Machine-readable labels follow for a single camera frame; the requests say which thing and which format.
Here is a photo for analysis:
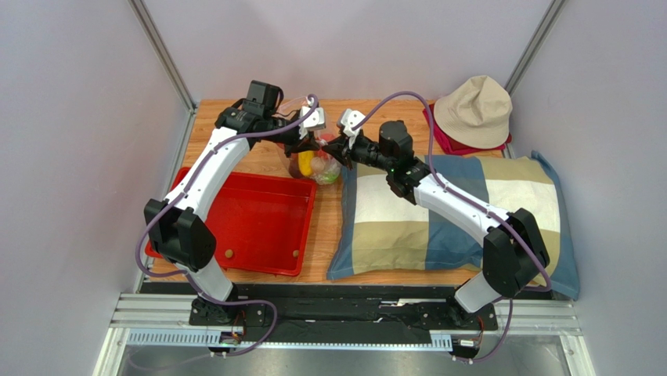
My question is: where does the red yellow apple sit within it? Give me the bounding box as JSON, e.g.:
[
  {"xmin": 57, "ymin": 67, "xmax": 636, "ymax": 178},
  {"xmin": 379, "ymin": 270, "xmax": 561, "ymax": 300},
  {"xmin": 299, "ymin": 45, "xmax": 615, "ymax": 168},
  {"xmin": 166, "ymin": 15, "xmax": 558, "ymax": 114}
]
[{"xmin": 316, "ymin": 133, "xmax": 337, "ymax": 146}]

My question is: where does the yellow mango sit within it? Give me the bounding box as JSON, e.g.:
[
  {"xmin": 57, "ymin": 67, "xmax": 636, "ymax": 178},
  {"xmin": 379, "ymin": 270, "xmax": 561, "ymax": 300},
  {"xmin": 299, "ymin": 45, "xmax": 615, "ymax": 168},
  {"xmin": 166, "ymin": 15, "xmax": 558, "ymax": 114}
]
[{"xmin": 297, "ymin": 150, "xmax": 316, "ymax": 177}]

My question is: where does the clear zip top bag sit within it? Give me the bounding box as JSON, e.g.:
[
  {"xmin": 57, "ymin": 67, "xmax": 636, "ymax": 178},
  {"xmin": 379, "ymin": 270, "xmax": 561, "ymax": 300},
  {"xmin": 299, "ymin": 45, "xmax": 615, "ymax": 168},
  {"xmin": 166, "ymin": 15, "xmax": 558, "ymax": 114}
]
[{"xmin": 277, "ymin": 96, "xmax": 341, "ymax": 185}]

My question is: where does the white green cauliflower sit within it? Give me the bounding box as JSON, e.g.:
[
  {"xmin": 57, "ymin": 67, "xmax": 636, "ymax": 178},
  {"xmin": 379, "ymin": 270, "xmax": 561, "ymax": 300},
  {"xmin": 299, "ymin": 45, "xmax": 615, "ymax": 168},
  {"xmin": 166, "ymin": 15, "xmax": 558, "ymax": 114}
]
[{"xmin": 313, "ymin": 171, "xmax": 340, "ymax": 186}]

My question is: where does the dark purple mangosteen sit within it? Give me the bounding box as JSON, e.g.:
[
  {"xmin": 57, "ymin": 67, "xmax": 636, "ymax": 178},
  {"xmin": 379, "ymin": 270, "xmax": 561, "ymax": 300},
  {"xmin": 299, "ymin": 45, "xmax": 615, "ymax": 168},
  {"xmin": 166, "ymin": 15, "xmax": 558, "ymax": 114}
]
[{"xmin": 288, "ymin": 159, "xmax": 303, "ymax": 179}]

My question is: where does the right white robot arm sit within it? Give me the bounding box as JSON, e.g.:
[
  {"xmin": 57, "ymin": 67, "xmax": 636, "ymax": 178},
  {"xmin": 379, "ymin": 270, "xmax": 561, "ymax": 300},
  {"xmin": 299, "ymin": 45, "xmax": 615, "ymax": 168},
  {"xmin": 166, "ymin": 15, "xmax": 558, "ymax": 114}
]
[{"xmin": 321, "ymin": 121, "xmax": 552, "ymax": 327}]

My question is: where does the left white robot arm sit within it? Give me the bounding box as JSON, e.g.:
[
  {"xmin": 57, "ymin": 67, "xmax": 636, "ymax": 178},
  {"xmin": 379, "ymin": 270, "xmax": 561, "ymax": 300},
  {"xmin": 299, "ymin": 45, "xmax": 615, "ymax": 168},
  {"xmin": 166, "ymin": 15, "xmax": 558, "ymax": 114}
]
[{"xmin": 140, "ymin": 81, "xmax": 320, "ymax": 324}]

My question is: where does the plaid blue beige pillow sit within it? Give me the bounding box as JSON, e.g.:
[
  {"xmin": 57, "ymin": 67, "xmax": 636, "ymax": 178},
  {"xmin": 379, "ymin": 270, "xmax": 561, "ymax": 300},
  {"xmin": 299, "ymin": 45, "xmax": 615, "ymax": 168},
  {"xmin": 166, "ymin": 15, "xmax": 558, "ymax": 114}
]
[{"xmin": 326, "ymin": 151, "xmax": 580, "ymax": 299}]

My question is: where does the red folded cloth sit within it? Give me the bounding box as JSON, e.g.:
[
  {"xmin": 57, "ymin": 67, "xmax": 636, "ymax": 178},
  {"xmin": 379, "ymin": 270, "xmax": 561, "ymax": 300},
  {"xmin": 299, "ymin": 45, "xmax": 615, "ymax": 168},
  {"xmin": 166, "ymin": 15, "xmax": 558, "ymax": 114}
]
[{"xmin": 429, "ymin": 102, "xmax": 512, "ymax": 155}]

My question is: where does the red plastic tray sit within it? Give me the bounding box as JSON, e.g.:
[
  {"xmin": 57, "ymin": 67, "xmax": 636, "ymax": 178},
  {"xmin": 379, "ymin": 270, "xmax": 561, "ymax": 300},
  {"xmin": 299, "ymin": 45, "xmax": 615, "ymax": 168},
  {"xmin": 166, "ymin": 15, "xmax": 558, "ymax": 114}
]
[{"xmin": 146, "ymin": 172, "xmax": 316, "ymax": 277}]

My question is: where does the beige bucket hat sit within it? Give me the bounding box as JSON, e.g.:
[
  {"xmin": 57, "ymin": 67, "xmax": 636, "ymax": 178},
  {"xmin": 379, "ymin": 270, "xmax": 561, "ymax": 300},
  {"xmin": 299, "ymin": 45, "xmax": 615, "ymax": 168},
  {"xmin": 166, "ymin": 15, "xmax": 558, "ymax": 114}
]
[{"xmin": 432, "ymin": 75, "xmax": 514, "ymax": 150}]

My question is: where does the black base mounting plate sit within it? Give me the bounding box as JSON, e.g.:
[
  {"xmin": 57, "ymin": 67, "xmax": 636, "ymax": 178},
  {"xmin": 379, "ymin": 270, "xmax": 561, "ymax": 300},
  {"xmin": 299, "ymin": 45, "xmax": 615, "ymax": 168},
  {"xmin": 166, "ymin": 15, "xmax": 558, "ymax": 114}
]
[{"xmin": 140, "ymin": 282, "xmax": 499, "ymax": 345}]

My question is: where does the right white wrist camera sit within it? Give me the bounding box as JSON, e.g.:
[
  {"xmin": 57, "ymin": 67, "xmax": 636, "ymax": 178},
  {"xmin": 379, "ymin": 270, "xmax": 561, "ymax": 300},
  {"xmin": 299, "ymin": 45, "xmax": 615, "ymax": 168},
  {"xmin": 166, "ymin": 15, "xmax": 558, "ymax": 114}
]
[{"xmin": 337, "ymin": 108, "xmax": 366, "ymax": 150}]

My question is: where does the aluminium frame rail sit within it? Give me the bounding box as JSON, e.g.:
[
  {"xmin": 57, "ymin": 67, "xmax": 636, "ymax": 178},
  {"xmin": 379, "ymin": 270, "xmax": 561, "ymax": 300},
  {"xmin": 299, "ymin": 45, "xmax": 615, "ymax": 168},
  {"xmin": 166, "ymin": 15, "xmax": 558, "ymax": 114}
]
[{"xmin": 94, "ymin": 283, "xmax": 594, "ymax": 375}]

